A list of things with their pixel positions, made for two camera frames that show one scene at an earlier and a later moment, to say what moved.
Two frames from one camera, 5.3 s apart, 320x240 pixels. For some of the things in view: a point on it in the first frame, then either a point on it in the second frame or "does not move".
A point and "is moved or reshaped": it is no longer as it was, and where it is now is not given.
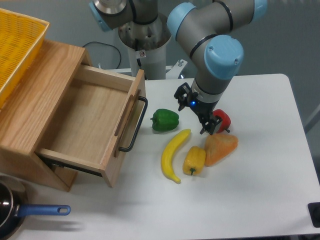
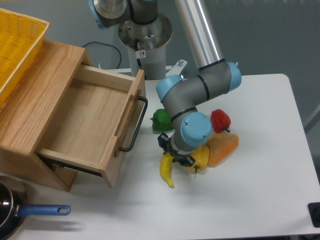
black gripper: [203, 109] -> [166, 145]
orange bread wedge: [218, 147] does not move
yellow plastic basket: [21, 37] does not move
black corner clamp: [314, 208] does not move
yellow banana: [168, 151] is moved or reshaped
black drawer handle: [124, 150] does not move
